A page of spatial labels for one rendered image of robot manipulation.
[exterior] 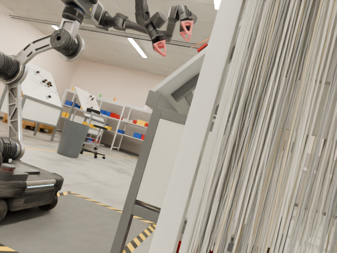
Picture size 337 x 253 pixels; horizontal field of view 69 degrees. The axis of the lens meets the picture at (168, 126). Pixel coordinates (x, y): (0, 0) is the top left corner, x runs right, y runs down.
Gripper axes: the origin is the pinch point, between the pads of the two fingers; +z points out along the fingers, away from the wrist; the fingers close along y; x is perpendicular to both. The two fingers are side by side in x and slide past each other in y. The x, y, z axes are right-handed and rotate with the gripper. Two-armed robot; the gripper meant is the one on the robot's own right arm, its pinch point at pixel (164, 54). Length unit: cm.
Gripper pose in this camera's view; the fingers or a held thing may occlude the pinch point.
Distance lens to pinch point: 136.5
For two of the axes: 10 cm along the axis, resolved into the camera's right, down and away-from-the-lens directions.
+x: -9.1, 4.0, -1.0
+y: 0.2, 2.8, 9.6
